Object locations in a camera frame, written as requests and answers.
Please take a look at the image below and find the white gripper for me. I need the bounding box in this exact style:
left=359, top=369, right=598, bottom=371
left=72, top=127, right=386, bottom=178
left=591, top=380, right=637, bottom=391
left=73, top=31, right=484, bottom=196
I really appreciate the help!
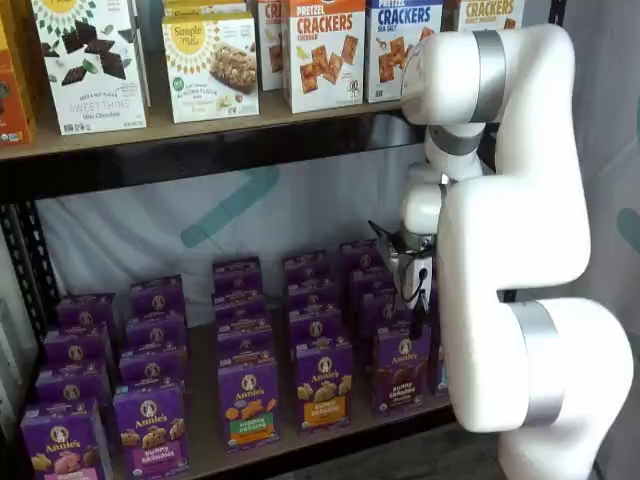
left=387, top=242, right=437, bottom=337

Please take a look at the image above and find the purple Annie's box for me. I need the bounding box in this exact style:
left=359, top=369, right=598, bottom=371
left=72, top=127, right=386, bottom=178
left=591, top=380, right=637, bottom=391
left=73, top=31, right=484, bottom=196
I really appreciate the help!
left=349, top=267, right=397, bottom=297
left=43, top=324, right=119, bottom=369
left=357, top=292, right=414, bottom=335
left=288, top=304, right=345, bottom=346
left=212, top=257, right=264, bottom=297
left=34, top=362, right=112, bottom=407
left=55, top=293, right=121, bottom=331
left=282, top=252, right=331, bottom=282
left=217, top=324, right=277, bottom=366
left=118, top=347, right=189, bottom=389
left=285, top=278, right=337, bottom=309
left=213, top=293, right=269, bottom=329
left=340, top=240, right=387, bottom=271
left=129, top=274, right=187, bottom=317
left=124, top=312, right=189, bottom=351

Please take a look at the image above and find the purple box teal patch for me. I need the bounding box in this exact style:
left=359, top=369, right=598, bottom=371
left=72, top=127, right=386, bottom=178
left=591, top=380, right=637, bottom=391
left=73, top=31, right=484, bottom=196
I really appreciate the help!
left=430, top=299, right=450, bottom=397

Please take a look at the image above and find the purple box brown patch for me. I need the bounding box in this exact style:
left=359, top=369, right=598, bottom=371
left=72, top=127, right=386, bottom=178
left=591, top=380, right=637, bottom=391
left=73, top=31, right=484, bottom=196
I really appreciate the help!
left=372, top=325, right=433, bottom=419

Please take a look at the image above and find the purple box yellow orange patch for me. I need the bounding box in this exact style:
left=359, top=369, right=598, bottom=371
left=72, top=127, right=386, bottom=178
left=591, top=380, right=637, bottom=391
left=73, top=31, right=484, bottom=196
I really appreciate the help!
left=295, top=341, right=355, bottom=434

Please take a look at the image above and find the black metal shelf beam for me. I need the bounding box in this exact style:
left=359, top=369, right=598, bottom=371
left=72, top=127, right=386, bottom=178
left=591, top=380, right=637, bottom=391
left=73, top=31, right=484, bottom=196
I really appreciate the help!
left=0, top=112, right=501, bottom=206
left=189, top=407, right=461, bottom=480

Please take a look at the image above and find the purple box green patch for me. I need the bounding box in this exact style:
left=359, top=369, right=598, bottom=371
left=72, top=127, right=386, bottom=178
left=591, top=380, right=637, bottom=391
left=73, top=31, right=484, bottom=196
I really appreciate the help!
left=217, top=360, right=280, bottom=454

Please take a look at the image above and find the tan wooden shelf board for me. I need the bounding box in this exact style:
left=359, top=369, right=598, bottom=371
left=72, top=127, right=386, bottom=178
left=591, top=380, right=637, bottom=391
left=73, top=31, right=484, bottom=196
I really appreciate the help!
left=0, top=87, right=426, bottom=161
left=97, top=299, right=461, bottom=480

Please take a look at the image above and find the pretzel crackers sea salt box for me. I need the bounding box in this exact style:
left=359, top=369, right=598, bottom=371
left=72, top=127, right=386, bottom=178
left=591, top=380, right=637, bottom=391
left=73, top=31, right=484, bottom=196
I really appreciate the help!
left=366, top=0, right=444, bottom=104

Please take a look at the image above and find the pretzel crackers cheddar box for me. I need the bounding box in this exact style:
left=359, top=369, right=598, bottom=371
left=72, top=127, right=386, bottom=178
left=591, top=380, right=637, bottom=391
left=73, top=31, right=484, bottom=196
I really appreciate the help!
left=282, top=0, right=366, bottom=114

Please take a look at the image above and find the purple box magenta patch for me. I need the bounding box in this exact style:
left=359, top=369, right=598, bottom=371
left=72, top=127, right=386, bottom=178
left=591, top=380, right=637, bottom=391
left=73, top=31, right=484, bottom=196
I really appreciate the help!
left=112, top=383, right=190, bottom=474

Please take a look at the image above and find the cream crackers box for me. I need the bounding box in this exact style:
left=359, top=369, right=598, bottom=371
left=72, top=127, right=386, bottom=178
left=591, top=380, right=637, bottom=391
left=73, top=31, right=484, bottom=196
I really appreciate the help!
left=257, top=0, right=287, bottom=92

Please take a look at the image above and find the yellow crackers box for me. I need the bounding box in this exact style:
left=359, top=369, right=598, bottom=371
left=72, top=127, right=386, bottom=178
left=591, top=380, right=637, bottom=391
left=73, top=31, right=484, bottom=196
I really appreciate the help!
left=457, top=0, right=526, bottom=34

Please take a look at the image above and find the Simple Mills bar box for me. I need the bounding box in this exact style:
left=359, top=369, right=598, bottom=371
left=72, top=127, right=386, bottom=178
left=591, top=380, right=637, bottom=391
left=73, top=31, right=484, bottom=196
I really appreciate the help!
left=162, top=12, right=261, bottom=124

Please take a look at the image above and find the purple box pink patch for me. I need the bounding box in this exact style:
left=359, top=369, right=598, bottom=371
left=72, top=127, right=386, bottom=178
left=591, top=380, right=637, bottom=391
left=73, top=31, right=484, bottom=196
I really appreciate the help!
left=19, top=399, right=114, bottom=480

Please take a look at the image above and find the white Sweet Thins box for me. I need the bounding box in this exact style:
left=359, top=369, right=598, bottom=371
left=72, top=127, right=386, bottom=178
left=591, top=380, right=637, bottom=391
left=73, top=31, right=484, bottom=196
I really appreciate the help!
left=30, top=0, right=151, bottom=136

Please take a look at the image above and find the orange snack box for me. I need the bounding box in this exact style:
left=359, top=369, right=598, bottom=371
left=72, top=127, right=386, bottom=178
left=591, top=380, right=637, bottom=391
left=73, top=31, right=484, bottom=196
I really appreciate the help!
left=0, top=0, right=39, bottom=146

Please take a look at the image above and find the white curtain teal logo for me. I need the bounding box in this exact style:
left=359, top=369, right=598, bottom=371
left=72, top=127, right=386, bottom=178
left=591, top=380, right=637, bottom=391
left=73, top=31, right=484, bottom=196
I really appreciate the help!
left=37, top=149, right=441, bottom=306
left=562, top=0, right=640, bottom=480

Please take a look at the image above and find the black perforated shelf post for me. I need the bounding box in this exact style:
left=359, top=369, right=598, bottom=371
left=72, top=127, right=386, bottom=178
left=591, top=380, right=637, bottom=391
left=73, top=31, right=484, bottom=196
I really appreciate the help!
left=0, top=199, right=64, bottom=351

